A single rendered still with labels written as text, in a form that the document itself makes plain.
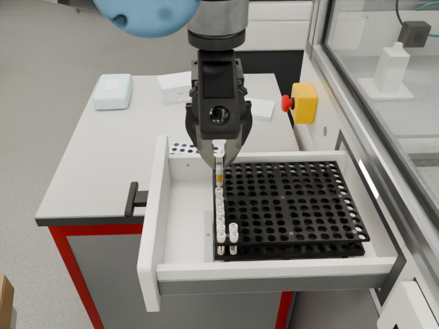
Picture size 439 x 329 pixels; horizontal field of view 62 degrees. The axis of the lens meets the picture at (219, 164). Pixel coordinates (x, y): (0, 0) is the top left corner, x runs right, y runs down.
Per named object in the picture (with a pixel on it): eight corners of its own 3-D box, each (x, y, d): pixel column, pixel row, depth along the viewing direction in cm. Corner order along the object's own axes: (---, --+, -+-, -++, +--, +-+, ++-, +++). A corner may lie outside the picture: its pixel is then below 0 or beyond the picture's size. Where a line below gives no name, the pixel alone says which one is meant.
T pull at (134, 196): (125, 220, 56) (123, 213, 55) (132, 185, 61) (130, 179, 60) (148, 219, 56) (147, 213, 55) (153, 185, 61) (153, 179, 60)
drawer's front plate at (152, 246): (147, 314, 53) (136, 269, 45) (163, 177, 75) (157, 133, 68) (159, 313, 53) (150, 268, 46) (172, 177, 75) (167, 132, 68)
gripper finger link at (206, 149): (214, 149, 61) (215, 101, 55) (215, 173, 57) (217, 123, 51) (195, 149, 61) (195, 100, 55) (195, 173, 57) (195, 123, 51)
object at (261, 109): (225, 115, 103) (225, 110, 102) (232, 100, 110) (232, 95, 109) (270, 122, 101) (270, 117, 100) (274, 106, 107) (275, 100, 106)
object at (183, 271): (160, 297, 53) (155, 273, 49) (171, 177, 73) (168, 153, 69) (434, 288, 54) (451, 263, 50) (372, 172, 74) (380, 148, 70)
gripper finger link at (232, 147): (240, 147, 61) (238, 99, 55) (243, 171, 57) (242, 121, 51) (221, 149, 61) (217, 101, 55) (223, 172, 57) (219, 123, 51)
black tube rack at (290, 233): (215, 269, 56) (214, 243, 52) (212, 189, 69) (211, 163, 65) (359, 265, 57) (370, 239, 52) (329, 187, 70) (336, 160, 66)
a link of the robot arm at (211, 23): (253, 0, 40) (176, 2, 39) (251, 42, 42) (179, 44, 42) (245, -19, 45) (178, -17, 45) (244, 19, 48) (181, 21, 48)
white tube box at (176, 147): (163, 174, 84) (162, 161, 82) (172, 152, 91) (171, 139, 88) (217, 180, 83) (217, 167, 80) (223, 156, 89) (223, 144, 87)
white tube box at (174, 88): (164, 105, 108) (162, 89, 104) (158, 91, 114) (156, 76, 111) (206, 98, 111) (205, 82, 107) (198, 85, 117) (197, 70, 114)
